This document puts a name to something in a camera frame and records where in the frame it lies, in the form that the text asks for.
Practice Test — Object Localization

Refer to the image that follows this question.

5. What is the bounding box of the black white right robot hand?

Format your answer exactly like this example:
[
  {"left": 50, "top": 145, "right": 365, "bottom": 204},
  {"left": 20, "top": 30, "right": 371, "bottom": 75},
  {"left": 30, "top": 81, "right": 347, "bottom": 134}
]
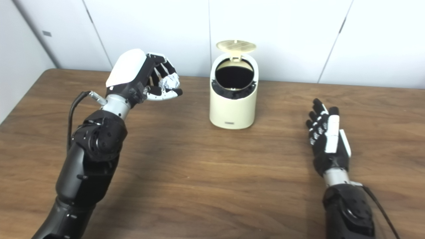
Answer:
[{"left": 306, "top": 98, "right": 352, "bottom": 177}]

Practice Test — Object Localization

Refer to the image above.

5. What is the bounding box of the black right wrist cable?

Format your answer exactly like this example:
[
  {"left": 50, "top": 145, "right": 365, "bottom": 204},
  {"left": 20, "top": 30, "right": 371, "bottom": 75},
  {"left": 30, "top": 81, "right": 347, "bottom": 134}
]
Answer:
[{"left": 350, "top": 181, "right": 400, "bottom": 239}]

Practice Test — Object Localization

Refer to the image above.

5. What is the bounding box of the cream round bin lid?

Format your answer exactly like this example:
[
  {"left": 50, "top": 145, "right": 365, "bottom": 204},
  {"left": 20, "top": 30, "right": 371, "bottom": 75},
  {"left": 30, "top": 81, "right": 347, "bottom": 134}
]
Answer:
[{"left": 216, "top": 40, "right": 258, "bottom": 62}]

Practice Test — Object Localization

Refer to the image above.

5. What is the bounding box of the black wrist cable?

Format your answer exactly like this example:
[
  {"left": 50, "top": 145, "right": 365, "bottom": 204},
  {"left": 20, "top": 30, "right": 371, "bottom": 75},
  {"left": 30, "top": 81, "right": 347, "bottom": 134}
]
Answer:
[
  {"left": 350, "top": 181, "right": 400, "bottom": 239},
  {"left": 66, "top": 91, "right": 107, "bottom": 151}
]

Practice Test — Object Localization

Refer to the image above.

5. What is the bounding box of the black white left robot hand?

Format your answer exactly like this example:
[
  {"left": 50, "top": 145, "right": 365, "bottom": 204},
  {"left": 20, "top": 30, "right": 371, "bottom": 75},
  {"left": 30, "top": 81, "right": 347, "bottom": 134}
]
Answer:
[{"left": 106, "top": 48, "right": 183, "bottom": 107}]

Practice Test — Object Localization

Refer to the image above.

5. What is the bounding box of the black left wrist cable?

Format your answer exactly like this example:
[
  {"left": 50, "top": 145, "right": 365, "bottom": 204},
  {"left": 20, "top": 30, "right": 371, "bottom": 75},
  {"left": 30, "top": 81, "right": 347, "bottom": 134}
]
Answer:
[{"left": 66, "top": 91, "right": 107, "bottom": 151}]

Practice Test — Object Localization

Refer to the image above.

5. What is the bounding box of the white paper ball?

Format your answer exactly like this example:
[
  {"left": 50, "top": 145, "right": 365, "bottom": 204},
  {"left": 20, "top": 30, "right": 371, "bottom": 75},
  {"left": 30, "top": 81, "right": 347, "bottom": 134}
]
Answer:
[{"left": 159, "top": 74, "right": 180, "bottom": 91}]

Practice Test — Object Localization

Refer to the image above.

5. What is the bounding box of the cream-colored bin body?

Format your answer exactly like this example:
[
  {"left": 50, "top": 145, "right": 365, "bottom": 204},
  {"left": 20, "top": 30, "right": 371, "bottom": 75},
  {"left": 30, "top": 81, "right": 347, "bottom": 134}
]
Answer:
[{"left": 209, "top": 53, "right": 259, "bottom": 130}]

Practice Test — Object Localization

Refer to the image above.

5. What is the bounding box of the black bin liner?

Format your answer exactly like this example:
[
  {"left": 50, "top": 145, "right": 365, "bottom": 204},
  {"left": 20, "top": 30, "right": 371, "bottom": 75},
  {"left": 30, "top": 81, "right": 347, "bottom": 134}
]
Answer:
[{"left": 212, "top": 60, "right": 259, "bottom": 100}]

